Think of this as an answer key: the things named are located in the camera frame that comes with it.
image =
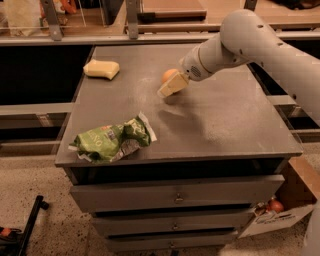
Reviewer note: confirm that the middle grey drawer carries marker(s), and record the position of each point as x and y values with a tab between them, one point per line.
168	222

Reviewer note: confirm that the yellow sponge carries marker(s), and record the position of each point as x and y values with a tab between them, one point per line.
105	69

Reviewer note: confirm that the green chip bag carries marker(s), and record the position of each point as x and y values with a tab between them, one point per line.
107	144

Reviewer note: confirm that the grey drawer cabinet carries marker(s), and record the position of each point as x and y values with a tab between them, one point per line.
221	127

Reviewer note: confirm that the cardboard box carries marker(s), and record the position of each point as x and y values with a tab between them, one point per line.
298	195

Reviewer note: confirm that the grey drawer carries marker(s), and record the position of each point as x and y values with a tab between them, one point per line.
168	222
173	241
175	193

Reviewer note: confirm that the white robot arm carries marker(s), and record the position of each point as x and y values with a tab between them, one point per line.
245	38

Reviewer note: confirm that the metal shelf rail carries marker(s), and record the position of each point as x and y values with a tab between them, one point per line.
88	29

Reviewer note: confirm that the black stand on floor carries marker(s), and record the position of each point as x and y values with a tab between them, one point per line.
13	241

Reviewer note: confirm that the red onion in box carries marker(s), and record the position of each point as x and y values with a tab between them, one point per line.
275	205

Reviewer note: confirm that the top grey drawer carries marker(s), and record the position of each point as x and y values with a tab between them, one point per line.
175	193

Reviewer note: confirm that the orange fruit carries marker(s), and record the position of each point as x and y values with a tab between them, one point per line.
167	74

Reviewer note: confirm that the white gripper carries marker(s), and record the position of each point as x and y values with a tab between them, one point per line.
192	65

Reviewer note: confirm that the bottom grey drawer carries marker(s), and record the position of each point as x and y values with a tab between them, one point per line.
173	241

